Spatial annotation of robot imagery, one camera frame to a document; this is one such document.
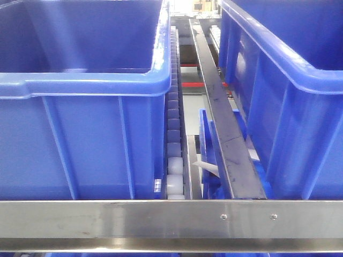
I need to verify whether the large blue bin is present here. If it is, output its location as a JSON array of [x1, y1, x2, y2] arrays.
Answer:
[[1, 1, 172, 200], [220, 1, 342, 200]]

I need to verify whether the large blue bin right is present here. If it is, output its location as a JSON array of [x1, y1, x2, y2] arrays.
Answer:
[[220, 1, 342, 200]]

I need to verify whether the large blue bin left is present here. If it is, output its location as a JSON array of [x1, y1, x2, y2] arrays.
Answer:
[[1, 1, 172, 200]]

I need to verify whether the white roller track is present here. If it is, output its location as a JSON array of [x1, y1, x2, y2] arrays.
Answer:
[[166, 26, 185, 200]]

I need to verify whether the steel front shelf rail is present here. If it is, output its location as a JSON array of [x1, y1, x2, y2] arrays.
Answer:
[[1, 200, 342, 253]]

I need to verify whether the steel divider bar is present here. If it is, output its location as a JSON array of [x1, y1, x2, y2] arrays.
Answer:
[[189, 19, 267, 200]]

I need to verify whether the blue bin on lower level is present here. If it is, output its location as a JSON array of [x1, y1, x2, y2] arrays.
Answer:
[[199, 109, 275, 199]]

